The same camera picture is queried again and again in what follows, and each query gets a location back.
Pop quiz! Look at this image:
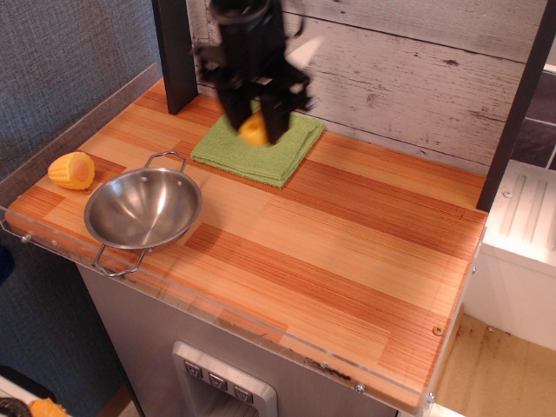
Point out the white toy sink unit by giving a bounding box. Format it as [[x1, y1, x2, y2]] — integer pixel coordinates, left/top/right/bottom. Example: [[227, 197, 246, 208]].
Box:
[[462, 63, 556, 352]]

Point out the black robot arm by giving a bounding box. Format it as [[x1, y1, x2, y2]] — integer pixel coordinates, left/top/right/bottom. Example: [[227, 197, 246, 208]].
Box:
[[194, 1, 310, 145]]

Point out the dark shelf post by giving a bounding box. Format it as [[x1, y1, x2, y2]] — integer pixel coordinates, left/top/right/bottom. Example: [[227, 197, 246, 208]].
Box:
[[476, 0, 555, 212], [152, 0, 198, 115]]

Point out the silver dispenser button panel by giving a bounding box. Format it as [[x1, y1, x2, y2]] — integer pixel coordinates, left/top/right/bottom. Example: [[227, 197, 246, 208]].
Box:
[[172, 341, 278, 416]]

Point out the yellow toy corn cob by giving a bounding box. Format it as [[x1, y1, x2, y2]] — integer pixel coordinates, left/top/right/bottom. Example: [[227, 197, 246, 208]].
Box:
[[48, 151, 96, 190]]

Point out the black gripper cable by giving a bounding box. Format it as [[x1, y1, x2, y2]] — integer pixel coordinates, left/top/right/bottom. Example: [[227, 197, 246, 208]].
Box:
[[281, 0, 308, 40]]

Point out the stainless steel two-handled bowl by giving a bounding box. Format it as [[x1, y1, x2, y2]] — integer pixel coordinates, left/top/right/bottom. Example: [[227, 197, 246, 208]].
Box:
[[84, 150, 202, 277]]

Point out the grey toy fridge cabinet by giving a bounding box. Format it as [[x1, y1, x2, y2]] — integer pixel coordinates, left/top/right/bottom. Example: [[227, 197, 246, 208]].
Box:
[[78, 267, 397, 416]]

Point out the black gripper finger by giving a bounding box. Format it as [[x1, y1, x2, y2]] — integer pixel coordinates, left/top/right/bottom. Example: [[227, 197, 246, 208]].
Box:
[[216, 86, 252, 130], [261, 95, 290, 144]]

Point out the orange handled toy knife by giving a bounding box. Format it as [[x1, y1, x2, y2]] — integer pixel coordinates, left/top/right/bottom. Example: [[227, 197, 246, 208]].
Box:
[[237, 35, 325, 148]]

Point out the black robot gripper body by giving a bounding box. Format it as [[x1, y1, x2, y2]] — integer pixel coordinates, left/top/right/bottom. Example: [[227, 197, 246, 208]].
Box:
[[194, 8, 291, 100]]

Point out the orange black object bottom left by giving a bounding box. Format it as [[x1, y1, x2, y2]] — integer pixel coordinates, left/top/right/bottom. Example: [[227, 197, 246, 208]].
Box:
[[1, 397, 69, 417]]

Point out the clear acrylic table guard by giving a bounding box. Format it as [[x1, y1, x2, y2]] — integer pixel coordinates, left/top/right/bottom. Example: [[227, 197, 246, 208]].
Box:
[[0, 205, 487, 409]]

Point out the dark left shelf post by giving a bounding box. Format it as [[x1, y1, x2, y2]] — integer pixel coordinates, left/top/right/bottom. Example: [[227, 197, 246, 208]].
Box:
[[152, 0, 198, 115]]

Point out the green folded cloth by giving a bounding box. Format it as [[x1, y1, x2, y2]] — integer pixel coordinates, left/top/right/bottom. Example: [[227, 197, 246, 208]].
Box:
[[191, 113, 325, 189]]

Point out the dark right shelf post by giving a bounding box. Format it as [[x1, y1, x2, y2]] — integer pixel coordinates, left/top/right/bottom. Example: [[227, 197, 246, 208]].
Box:
[[476, 0, 555, 212]]

